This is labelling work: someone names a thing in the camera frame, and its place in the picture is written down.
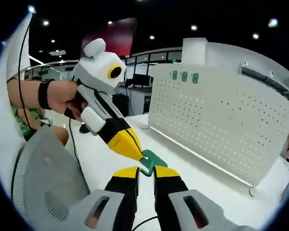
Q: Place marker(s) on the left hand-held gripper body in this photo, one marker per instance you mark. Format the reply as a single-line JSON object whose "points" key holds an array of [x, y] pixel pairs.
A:
{"points": [[96, 69]]}

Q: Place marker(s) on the grey metal shelving rack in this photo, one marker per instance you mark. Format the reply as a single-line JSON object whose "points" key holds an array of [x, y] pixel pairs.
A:
{"points": [[267, 77]]}

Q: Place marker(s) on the dark grey workstation cabinet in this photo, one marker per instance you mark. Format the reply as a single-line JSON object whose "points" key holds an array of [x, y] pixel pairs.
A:
{"points": [[142, 101]]}

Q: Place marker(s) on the grey mesh office chair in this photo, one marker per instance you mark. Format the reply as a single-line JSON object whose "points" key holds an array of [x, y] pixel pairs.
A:
{"points": [[48, 173]]}

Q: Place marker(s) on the person's white shirt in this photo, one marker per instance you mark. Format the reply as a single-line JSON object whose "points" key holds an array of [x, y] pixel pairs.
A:
{"points": [[7, 72]]}

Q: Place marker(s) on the group of ceiling spotlights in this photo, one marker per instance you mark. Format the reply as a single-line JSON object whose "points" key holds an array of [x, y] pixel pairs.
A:
{"points": [[193, 27]]}

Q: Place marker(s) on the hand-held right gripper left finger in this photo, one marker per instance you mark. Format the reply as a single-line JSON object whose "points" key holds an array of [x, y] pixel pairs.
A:
{"points": [[77, 216]]}

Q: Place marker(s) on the black desktop monitor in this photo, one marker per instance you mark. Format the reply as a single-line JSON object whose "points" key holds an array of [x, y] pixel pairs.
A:
{"points": [[141, 79], [129, 82]]}

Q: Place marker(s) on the person's left hand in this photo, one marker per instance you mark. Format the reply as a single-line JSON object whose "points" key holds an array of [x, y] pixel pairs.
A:
{"points": [[62, 96]]}

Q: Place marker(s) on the white perforated mounting plate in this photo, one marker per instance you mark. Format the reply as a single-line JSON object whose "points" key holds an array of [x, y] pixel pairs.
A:
{"points": [[219, 125]]}

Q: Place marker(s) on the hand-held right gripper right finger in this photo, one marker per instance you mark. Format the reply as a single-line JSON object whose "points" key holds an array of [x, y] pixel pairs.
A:
{"points": [[214, 216]]}

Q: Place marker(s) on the black wristband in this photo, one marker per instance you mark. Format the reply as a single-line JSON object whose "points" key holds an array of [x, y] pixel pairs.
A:
{"points": [[45, 93]]}

